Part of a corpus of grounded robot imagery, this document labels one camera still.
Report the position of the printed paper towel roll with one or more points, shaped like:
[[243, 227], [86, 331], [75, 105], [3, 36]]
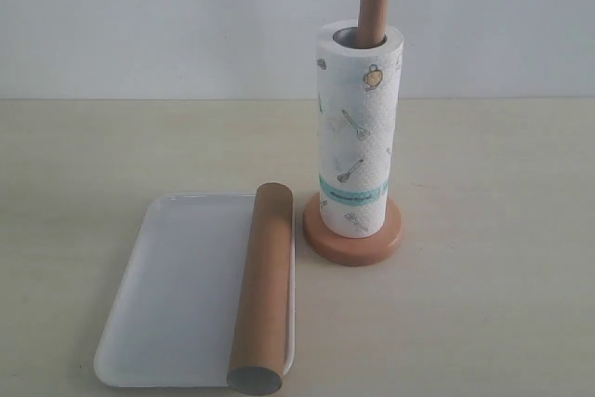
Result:
[[358, 92]]

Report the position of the brown cardboard tube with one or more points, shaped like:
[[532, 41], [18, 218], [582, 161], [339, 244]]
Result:
[[256, 364]]

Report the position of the wooden paper towel holder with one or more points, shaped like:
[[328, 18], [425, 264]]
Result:
[[357, 252]]

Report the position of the white rectangular tray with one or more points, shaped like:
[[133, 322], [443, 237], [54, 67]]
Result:
[[172, 321]]

